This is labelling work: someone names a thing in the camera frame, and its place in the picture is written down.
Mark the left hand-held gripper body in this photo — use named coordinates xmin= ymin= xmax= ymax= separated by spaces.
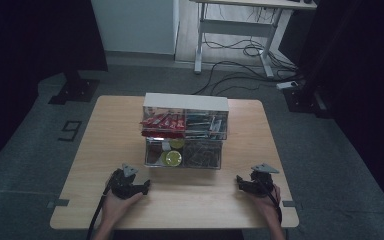
xmin=107 ymin=162 xmax=145 ymax=201

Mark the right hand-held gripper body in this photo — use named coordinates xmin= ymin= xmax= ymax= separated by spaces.
xmin=243 ymin=162 xmax=280 ymax=198

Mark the person's left hand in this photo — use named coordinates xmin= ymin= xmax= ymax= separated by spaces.
xmin=101 ymin=191 xmax=145 ymax=229

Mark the person's right hand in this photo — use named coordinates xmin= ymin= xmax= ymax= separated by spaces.
xmin=248 ymin=184 xmax=283 ymax=229

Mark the grey tape strip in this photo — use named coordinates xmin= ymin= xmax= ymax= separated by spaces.
xmin=282 ymin=199 xmax=303 ymax=210
xmin=47 ymin=198 xmax=71 ymax=210

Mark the clear plastic drawer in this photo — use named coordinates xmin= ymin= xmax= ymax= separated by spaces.
xmin=143 ymin=137 xmax=223 ymax=171

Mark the pile of dark brown packets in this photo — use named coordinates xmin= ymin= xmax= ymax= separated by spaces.
xmin=183 ymin=141 xmax=221 ymax=168

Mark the small yellow-green round container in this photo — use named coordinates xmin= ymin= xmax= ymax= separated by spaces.
xmin=169 ymin=138 xmax=186 ymax=150

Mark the pile of red snack packets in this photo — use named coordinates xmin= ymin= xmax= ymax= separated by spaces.
xmin=139 ymin=112 xmax=187 ymax=139

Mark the pile of dark silver packets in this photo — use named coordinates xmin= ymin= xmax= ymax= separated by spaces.
xmin=185 ymin=112 xmax=224 ymax=139

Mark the black tape floor mark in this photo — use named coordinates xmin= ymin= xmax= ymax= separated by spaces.
xmin=57 ymin=120 xmax=83 ymax=143

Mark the black stand base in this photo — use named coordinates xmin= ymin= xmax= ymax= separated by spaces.
xmin=282 ymin=83 xmax=333 ymax=120
xmin=47 ymin=70 xmax=101 ymax=105

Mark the clear white-topped drawer organizer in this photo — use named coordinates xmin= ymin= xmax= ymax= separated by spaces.
xmin=141 ymin=92 xmax=230 ymax=141

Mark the white power strip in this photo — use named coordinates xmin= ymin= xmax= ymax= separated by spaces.
xmin=275 ymin=80 xmax=299 ymax=91

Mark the black curtain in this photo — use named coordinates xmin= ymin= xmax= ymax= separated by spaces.
xmin=0 ymin=0 xmax=109 ymax=177
xmin=278 ymin=0 xmax=384 ymax=221

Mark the white cabinet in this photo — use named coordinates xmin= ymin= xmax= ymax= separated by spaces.
xmin=90 ymin=0 xmax=181 ymax=56

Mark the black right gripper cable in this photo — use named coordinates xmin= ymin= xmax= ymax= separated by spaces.
xmin=261 ymin=181 xmax=284 ymax=225

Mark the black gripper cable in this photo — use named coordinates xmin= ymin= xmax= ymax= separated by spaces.
xmin=261 ymin=181 xmax=284 ymax=225
xmin=85 ymin=181 xmax=114 ymax=240

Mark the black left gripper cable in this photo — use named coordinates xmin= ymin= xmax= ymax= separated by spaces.
xmin=85 ymin=181 xmax=114 ymax=240

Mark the long black floor cable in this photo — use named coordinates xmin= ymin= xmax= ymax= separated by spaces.
xmin=191 ymin=60 xmax=298 ymax=96

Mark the bundle of black cables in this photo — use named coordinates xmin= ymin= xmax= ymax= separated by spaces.
xmin=202 ymin=31 xmax=298 ymax=73

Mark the white desk frame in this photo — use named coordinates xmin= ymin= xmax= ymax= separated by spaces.
xmin=189 ymin=0 xmax=318 ymax=79

